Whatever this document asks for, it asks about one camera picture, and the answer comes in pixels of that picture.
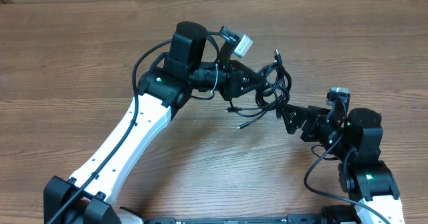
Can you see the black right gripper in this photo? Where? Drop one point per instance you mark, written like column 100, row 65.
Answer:
column 313, row 120

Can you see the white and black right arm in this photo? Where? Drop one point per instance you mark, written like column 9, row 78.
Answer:
column 353, row 137

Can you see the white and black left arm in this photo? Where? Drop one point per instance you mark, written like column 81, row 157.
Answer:
column 90, row 193

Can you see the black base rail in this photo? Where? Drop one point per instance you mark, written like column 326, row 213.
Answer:
column 234, row 220

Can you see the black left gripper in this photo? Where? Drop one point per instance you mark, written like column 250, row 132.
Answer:
column 234, row 87

